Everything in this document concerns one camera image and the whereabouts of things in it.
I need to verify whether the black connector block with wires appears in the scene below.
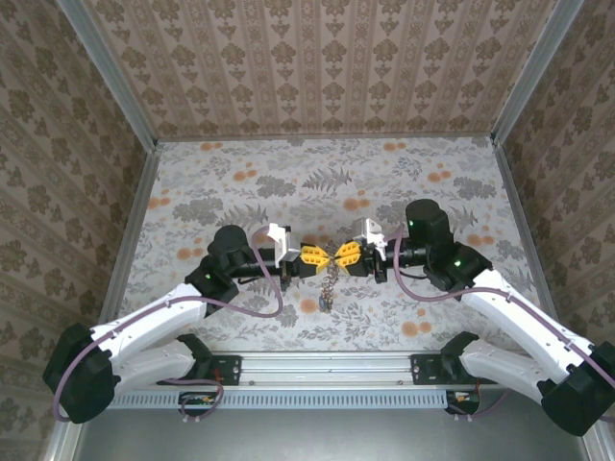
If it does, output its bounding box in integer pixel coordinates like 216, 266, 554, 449
445, 390, 482, 415
179, 391, 218, 417

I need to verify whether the aluminium table back rail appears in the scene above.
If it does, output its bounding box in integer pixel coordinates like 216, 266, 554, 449
156, 133, 496, 144

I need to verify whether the grey slotted cable duct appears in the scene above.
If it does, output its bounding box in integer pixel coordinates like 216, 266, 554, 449
114, 388, 478, 410

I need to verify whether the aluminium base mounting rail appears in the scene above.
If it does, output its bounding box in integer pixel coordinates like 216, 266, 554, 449
210, 352, 481, 386

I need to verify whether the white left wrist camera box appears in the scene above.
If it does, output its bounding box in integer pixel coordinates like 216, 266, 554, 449
267, 223, 295, 264

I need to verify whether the silver metal keyring with chain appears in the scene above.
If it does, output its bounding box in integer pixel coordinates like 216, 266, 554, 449
320, 242, 343, 302

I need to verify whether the aluminium frame corner post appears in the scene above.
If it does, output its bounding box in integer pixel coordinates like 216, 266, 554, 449
56, 0, 160, 151
491, 0, 586, 144

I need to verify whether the grey metal shelf plate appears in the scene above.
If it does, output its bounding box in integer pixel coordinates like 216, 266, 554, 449
76, 406, 595, 461

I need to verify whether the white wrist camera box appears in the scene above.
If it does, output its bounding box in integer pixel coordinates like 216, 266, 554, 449
267, 223, 295, 264
353, 217, 386, 261

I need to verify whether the aluminium table side rail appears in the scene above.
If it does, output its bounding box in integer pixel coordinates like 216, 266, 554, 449
98, 149, 160, 324
494, 142, 553, 311

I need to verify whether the floral patterned tablecloth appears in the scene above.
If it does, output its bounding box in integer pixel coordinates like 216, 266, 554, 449
114, 137, 544, 354

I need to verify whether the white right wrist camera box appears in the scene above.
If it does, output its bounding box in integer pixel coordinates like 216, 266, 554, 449
353, 217, 386, 261

